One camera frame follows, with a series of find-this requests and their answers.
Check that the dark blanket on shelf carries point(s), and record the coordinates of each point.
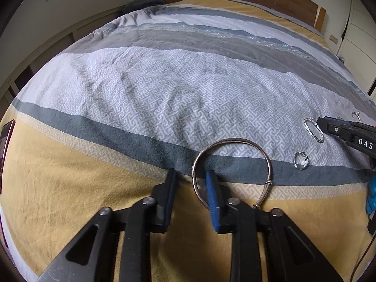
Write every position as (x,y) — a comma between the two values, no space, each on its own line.
(139,5)

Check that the wall socket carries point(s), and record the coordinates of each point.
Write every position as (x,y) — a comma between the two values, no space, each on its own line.
(333,39)

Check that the striped bed duvet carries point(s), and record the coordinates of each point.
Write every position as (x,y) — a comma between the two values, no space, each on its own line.
(103,121)

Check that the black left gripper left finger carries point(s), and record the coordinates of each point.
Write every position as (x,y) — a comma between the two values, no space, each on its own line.
(151,214)

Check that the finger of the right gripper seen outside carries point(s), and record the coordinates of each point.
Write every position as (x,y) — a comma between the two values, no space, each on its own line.
(333,126)

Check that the smartphone with red case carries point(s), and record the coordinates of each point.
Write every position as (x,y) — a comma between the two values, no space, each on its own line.
(6,134)

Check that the low white wall shelf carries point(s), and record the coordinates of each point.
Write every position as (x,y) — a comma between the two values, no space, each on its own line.
(53,46)

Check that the white wardrobe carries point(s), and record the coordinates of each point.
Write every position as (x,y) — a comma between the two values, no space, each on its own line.
(358,47)

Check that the silver cuff bangle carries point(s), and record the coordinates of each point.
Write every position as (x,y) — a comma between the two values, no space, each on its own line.
(234,140)

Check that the blue gloved hand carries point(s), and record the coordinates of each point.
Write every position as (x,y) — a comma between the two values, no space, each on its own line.
(371,199)

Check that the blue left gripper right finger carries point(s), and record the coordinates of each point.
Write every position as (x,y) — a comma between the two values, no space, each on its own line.
(230,215)

